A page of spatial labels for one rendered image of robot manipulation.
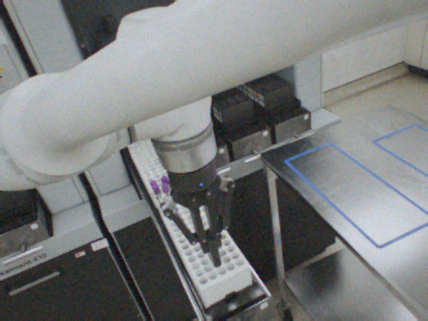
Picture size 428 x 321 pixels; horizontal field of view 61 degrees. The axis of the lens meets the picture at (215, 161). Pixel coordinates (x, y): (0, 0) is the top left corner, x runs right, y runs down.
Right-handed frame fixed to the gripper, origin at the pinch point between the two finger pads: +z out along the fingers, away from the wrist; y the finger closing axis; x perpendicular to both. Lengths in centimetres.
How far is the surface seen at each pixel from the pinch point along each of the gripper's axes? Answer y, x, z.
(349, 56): -173, -162, 60
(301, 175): -30.3, -16.0, 8.0
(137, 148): 2.8, -49.1, 3.5
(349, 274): -49, -17, 62
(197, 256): 2.5, -3.1, 3.9
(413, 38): -229, -157, 61
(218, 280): 1.3, 4.2, 3.5
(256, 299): -3.8, 7.7, 8.8
